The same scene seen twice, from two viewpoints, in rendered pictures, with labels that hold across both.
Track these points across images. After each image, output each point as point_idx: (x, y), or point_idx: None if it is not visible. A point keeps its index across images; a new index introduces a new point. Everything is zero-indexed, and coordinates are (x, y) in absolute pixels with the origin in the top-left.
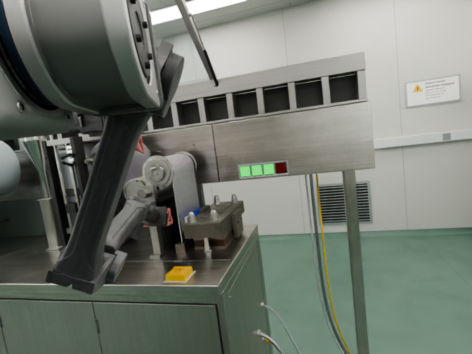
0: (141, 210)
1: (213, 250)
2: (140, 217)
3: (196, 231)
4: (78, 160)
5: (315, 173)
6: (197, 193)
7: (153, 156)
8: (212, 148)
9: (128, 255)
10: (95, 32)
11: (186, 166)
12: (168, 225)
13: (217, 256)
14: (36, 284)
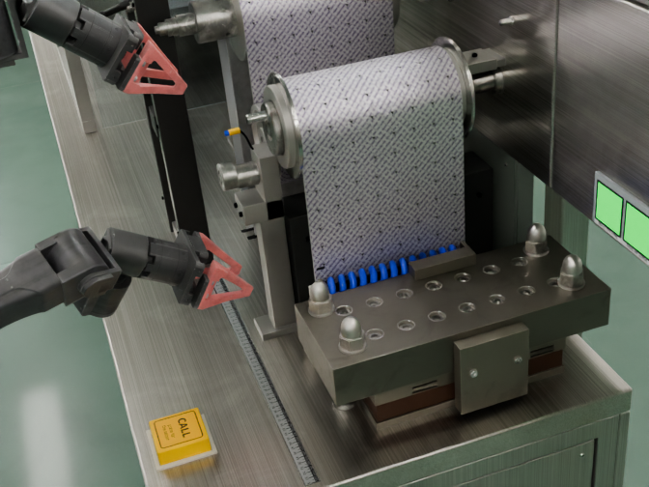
0: (20, 298)
1: (355, 410)
2: (29, 307)
3: (308, 343)
4: (142, 22)
5: None
6: (507, 181)
7: (274, 74)
8: (550, 64)
9: (256, 275)
10: None
11: (407, 115)
12: (200, 308)
13: (319, 443)
14: None
